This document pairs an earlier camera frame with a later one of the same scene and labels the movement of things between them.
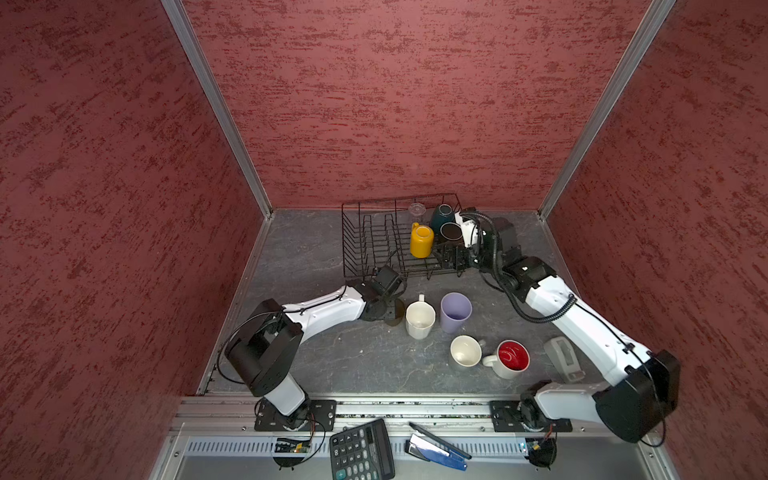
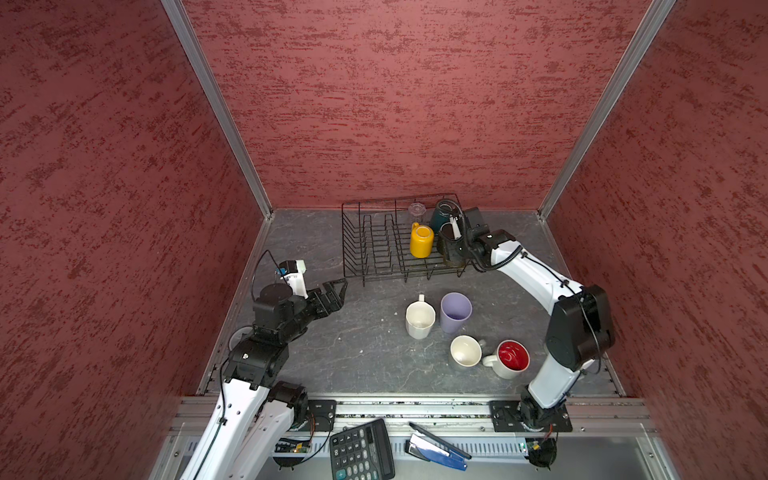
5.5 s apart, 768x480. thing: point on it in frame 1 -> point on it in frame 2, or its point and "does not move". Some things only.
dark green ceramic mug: x=443 y=214 does not move
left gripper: x=372 y=317 -> x=336 y=303
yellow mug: x=422 y=240 does not move
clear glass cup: x=417 y=210 does not move
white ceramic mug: x=420 y=317 does not move
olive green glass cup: x=395 y=312 -> x=452 y=251
